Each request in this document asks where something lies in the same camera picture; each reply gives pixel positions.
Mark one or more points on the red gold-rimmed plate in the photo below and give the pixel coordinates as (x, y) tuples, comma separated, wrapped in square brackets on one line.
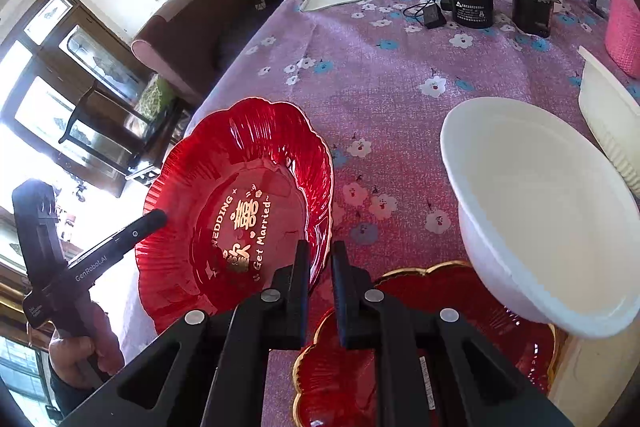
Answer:
[(482, 364)]

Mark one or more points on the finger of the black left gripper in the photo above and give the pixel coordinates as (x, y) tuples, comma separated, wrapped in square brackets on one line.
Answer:
[(86, 268)]

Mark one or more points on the cream ribbed plastic bowl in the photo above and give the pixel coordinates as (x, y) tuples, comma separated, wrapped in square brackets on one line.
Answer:
[(613, 118)]

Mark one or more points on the wooden glass door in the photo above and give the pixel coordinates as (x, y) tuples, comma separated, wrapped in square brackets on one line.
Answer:
[(69, 51)]

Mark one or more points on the purple floral tablecloth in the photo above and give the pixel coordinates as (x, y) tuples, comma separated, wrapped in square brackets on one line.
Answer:
[(376, 86)]

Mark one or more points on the black jar with cork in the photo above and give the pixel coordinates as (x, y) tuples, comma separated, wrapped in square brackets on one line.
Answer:
[(533, 16)]

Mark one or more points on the person's left hand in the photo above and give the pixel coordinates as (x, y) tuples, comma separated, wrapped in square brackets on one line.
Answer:
[(66, 353)]

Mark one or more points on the red wedding text plate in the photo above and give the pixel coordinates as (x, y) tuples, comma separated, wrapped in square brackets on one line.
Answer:
[(239, 192)]

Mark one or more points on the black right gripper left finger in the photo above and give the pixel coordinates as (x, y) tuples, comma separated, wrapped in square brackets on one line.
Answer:
[(275, 318)]

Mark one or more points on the brown armchair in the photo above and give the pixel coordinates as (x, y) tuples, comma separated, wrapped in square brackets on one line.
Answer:
[(191, 43)]

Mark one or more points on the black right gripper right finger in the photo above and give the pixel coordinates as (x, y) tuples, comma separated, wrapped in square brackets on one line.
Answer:
[(367, 318)]

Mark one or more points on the dark wooden chair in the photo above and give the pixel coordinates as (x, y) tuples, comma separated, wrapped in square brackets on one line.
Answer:
[(113, 132)]

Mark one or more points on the black power adapter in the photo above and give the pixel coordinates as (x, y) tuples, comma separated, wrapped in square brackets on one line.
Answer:
[(432, 16)]

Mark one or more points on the pink knit-sleeved thermos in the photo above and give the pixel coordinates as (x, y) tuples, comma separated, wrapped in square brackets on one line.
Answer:
[(622, 36)]

